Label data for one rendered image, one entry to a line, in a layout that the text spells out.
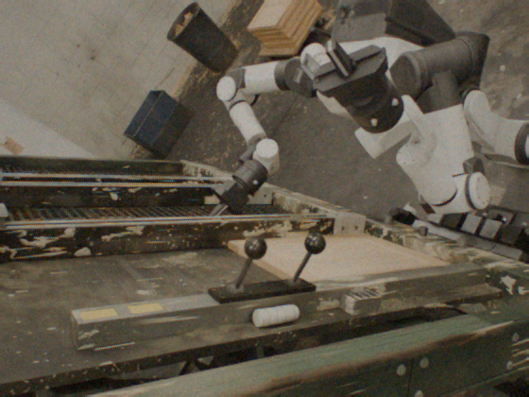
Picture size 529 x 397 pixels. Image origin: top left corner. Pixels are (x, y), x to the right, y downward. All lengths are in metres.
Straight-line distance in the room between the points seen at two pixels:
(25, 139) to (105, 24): 2.09
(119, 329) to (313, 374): 0.30
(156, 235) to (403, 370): 0.68
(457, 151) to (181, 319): 0.67
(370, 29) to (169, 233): 0.69
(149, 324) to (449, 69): 0.78
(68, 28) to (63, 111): 0.92
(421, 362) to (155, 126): 4.84
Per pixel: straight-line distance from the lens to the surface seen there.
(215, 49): 5.58
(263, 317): 0.83
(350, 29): 1.32
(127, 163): 2.67
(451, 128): 1.12
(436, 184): 1.04
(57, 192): 1.66
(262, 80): 1.53
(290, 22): 4.40
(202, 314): 0.81
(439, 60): 1.12
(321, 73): 0.84
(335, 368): 0.65
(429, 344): 0.77
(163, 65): 6.53
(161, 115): 5.43
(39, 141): 4.82
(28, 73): 6.18
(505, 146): 1.74
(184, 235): 1.23
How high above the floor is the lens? 2.00
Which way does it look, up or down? 33 degrees down
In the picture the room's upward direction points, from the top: 54 degrees counter-clockwise
